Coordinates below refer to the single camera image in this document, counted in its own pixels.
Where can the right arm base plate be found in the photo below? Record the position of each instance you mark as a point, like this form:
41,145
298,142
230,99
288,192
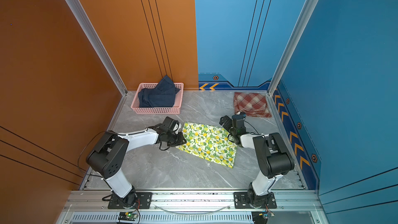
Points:
241,199

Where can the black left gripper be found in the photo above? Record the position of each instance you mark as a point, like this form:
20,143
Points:
181,140

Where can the aluminium right corner post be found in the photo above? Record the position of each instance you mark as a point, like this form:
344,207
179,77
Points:
298,30

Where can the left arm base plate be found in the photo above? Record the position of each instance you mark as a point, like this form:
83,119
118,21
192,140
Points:
139,200

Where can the lemon print skirt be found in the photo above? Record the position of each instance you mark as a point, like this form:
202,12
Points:
209,142

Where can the dark navy skirt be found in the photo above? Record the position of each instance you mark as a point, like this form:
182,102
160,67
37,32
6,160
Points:
162,95

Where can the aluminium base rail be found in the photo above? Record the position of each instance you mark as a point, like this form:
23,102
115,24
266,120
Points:
212,206

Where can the aluminium left corner post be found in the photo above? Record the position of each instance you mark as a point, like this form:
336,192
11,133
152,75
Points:
82,18

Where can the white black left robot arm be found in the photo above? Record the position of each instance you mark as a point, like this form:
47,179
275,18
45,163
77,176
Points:
107,156

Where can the green circuit board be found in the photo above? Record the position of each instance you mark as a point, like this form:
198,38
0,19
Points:
128,218

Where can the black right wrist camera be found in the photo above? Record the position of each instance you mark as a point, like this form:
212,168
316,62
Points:
236,121

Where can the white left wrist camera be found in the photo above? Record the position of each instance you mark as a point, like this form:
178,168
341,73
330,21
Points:
171,125

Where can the aluminium corner post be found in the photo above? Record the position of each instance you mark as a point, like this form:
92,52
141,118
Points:
82,18
298,30

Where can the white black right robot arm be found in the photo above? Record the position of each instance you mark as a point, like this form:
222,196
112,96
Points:
274,161

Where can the right circuit board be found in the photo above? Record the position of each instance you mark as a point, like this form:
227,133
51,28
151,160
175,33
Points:
262,217

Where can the pink perforated plastic basket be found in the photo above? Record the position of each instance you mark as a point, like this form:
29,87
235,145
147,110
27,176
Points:
175,110

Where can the red plaid skirt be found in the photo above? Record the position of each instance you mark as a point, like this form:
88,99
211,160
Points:
252,104

